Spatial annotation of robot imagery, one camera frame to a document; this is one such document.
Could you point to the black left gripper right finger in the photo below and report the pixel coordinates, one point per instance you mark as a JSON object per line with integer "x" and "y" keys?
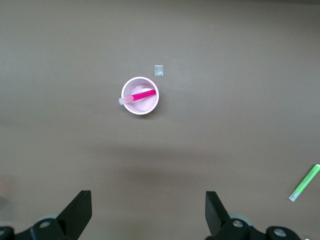
{"x": 220, "y": 220}

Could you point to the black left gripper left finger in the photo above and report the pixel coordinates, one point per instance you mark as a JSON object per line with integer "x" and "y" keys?
{"x": 72, "y": 220}

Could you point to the pink marker with clear cap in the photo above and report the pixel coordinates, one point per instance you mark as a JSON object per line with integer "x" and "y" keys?
{"x": 143, "y": 95}

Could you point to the green marker with clear cap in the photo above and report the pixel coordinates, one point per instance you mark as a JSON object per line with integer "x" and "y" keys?
{"x": 305, "y": 182}

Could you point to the brown table cover sheet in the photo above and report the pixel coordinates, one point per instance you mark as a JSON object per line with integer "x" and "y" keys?
{"x": 75, "y": 125}

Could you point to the translucent pink plastic cup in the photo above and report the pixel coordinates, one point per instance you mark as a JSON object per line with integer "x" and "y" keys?
{"x": 142, "y": 107}

